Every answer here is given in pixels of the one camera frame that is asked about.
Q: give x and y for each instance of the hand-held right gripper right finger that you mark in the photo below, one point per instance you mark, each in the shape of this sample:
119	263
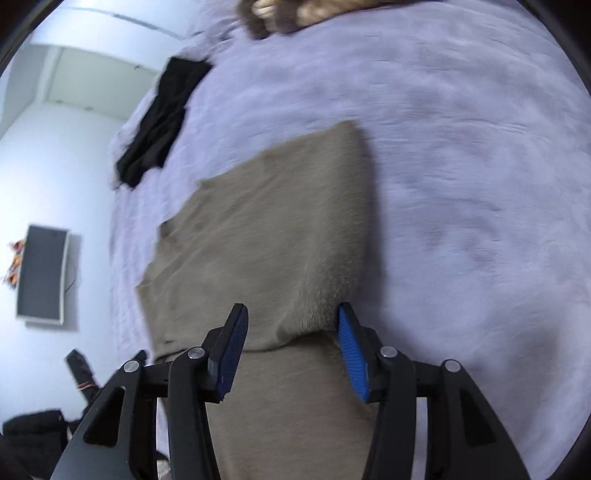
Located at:
352	355

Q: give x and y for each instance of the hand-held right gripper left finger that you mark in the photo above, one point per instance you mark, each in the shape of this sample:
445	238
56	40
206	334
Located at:
231	355

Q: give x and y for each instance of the beige knit sweater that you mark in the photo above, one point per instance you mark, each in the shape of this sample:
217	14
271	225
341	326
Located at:
268	221

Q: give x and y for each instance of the lavender bed blanket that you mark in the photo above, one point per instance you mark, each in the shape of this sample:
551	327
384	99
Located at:
461	184

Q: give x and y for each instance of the black jacket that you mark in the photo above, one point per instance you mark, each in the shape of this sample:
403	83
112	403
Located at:
32	434

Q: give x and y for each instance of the black garment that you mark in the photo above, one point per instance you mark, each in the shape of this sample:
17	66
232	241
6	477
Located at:
157	124

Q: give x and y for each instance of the brown fuzzy cloth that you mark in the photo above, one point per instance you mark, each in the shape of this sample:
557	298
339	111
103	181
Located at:
314	11

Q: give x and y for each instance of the wall-mounted flat screen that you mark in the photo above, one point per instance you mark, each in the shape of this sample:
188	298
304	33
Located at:
42	272

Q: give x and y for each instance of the colourful wall decoration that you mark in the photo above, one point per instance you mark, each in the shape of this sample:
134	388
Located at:
13	265

